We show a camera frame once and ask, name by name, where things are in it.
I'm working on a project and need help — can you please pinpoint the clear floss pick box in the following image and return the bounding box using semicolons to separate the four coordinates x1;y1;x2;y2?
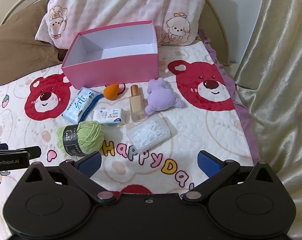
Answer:
126;114;171;152

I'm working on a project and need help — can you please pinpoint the beige curtain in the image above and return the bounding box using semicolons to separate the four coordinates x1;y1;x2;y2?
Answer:
235;0;302;205

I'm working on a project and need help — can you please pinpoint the blue white tissue pack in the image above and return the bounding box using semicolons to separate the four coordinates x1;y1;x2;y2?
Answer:
61;87;104;124

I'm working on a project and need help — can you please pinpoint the pink printed pillow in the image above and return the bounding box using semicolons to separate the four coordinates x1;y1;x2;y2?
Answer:
35;0;214;50

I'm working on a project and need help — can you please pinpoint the small white wipes pack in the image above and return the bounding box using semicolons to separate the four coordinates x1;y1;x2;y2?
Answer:
92;107;126;125

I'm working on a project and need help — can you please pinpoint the purple plush toy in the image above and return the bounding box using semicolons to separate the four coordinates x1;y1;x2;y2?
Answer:
144;78;185;116

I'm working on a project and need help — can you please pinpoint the orange makeup sponge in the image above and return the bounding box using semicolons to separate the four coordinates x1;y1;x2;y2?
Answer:
103;84;120;100

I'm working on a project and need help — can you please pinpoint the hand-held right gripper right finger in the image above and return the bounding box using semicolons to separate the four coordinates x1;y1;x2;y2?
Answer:
182;150;279;203

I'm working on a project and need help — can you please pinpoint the red bear printed blanket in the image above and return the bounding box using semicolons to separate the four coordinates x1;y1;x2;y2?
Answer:
0;30;261;205

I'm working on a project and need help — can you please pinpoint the pink cardboard box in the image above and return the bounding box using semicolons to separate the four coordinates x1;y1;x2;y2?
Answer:
61;20;159;90

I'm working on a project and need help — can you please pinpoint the brown pillow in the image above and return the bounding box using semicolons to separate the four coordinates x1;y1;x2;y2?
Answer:
0;4;66;88

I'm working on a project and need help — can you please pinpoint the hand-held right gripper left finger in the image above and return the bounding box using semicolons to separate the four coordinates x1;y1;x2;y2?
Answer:
23;151;115;203

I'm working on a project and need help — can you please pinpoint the green yarn ball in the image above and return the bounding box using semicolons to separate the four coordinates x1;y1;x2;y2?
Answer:
56;121;105;157

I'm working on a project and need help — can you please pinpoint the gold capped foundation bottle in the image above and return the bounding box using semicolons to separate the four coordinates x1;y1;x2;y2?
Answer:
129;85;146;122

